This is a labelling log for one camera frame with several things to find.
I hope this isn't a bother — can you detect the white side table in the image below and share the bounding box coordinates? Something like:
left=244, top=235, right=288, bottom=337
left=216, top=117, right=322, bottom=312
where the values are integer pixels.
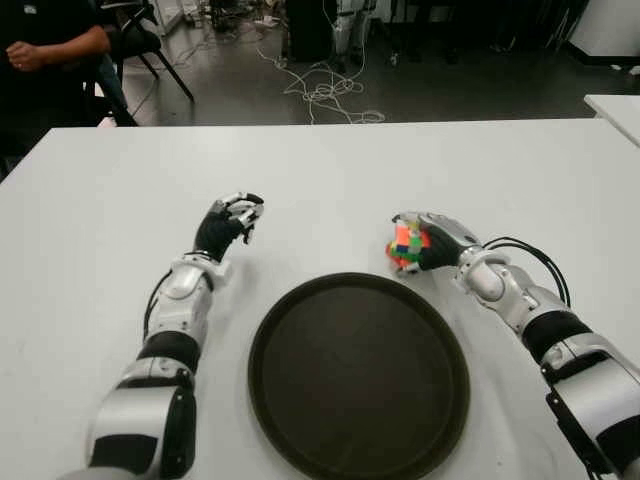
left=583, top=93, right=640, bottom=149

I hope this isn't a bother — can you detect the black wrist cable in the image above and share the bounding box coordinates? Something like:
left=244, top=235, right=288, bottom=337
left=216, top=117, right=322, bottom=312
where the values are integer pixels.
left=482, top=237, right=571, bottom=309
left=142, top=273, right=174, bottom=342

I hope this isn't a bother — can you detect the multicoloured Rubik's cube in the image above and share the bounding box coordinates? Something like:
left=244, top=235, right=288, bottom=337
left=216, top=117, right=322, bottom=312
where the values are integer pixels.
left=383, top=222, right=432, bottom=274

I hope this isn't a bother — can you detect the dark brown round plate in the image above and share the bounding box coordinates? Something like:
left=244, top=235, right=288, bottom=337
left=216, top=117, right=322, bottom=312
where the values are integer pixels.
left=247, top=271, right=471, bottom=480

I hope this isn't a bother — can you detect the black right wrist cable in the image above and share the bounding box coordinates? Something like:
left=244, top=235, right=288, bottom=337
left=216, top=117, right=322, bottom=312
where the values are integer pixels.
left=482, top=237, right=571, bottom=309

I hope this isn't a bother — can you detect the seated person in black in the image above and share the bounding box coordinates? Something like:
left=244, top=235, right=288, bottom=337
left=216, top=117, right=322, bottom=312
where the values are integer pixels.
left=0, top=0, right=139, bottom=171

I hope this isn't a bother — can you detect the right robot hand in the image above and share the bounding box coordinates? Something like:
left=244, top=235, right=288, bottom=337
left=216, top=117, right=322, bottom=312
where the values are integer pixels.
left=391, top=211, right=484, bottom=275

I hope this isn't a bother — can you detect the tangled white floor cable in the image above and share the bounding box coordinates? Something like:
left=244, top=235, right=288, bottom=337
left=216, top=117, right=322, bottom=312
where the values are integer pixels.
left=254, top=44, right=386, bottom=125

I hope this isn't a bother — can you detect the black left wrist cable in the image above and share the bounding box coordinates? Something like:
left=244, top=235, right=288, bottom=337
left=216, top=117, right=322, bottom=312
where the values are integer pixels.
left=142, top=273, right=174, bottom=342

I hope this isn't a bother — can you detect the person's bare hand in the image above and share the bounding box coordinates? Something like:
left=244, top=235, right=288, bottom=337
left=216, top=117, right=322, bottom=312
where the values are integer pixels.
left=6, top=40, right=44, bottom=72

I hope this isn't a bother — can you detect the person's bare forearm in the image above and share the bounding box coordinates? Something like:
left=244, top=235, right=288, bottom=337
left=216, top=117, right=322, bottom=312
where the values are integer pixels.
left=29, top=24, right=112, bottom=69

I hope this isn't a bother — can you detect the white cabinet with black base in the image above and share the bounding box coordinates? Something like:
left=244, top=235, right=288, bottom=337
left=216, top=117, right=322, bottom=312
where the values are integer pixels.
left=569, top=0, right=640, bottom=66

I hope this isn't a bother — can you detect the black folding chair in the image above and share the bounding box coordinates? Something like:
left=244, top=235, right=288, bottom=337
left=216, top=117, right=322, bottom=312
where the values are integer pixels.
left=97, top=0, right=196, bottom=126

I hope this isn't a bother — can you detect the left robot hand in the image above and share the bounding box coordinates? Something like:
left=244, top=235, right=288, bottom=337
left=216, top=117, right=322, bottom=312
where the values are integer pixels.
left=194, top=191, right=265, bottom=261

